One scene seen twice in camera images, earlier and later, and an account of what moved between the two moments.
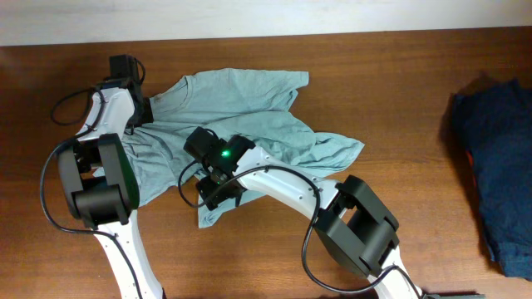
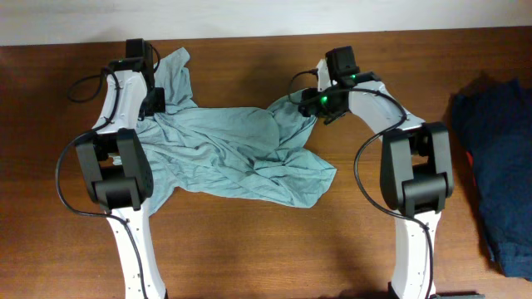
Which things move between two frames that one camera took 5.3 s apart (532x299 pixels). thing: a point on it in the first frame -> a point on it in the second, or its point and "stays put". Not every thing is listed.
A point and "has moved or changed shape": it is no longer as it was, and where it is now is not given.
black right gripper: x=209 y=197 -> x=306 y=105
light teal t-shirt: x=253 y=105 has moved or changed shape
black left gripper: x=145 y=110 -> x=157 y=101
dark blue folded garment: x=495 y=123 stays put
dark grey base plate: x=455 y=296 stays put
